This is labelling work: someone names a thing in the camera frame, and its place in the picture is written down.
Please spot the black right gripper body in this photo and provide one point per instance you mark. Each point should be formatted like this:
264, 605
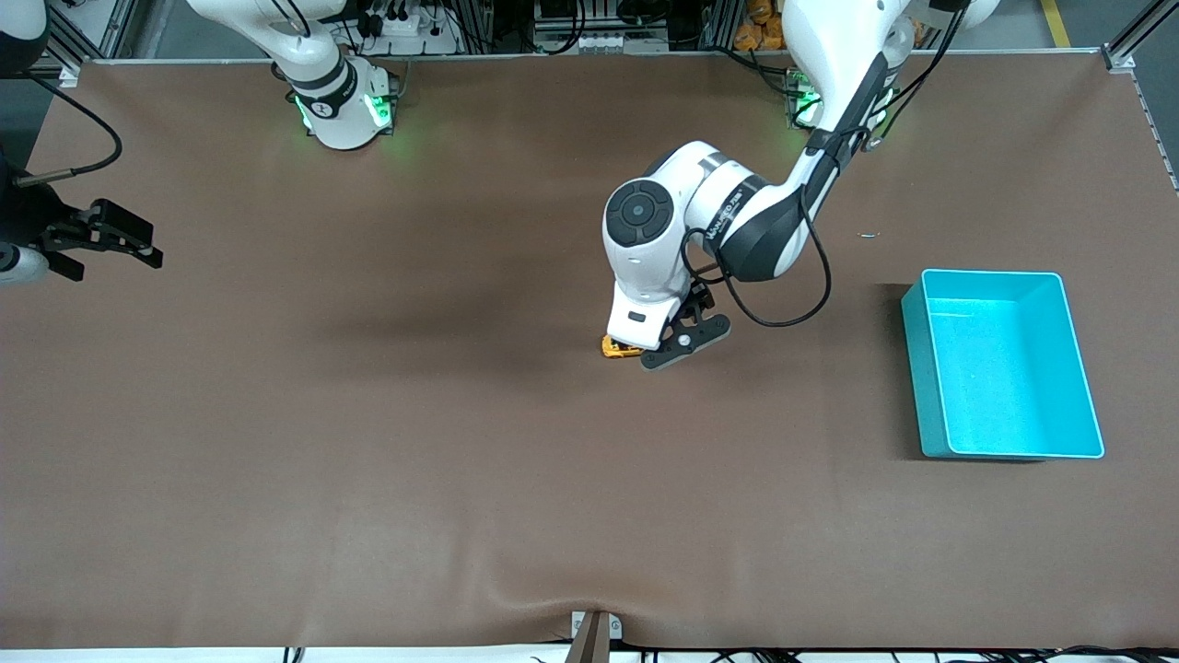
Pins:
35, 224

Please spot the yellow beetle toy car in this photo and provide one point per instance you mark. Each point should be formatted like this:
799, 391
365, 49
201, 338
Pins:
615, 348

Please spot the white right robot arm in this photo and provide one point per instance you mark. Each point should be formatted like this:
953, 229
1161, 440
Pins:
345, 124

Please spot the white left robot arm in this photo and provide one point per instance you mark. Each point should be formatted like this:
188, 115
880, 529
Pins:
829, 37

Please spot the brown table mat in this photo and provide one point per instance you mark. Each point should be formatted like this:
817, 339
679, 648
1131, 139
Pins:
589, 460

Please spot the orange snack pile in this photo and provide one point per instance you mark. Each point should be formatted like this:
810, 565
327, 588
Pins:
760, 28

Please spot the grey electronics box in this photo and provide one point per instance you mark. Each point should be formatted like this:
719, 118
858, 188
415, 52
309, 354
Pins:
599, 28

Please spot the turquoise plastic bin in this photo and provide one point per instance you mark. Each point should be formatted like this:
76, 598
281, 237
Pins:
1004, 405

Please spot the white power strip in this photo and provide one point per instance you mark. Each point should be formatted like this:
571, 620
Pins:
405, 28

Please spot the aluminium frame post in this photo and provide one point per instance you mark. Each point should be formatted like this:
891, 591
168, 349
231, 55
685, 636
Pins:
1128, 41
92, 28

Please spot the metal table edge bracket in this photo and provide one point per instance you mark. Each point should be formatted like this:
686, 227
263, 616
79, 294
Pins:
577, 626

